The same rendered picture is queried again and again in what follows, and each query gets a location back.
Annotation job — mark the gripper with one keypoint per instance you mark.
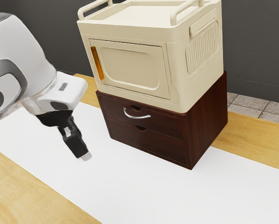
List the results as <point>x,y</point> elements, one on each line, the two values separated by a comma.
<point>51,118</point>

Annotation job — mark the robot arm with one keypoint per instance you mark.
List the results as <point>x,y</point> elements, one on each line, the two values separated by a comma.
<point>25,60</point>

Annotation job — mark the dark brown drawer cabinet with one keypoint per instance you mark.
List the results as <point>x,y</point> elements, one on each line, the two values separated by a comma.
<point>153,137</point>

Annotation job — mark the white table mat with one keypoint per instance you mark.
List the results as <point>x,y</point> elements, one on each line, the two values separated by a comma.
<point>153,186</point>

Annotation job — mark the cream box with lid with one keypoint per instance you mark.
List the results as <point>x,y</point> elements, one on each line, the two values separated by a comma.
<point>130,70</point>

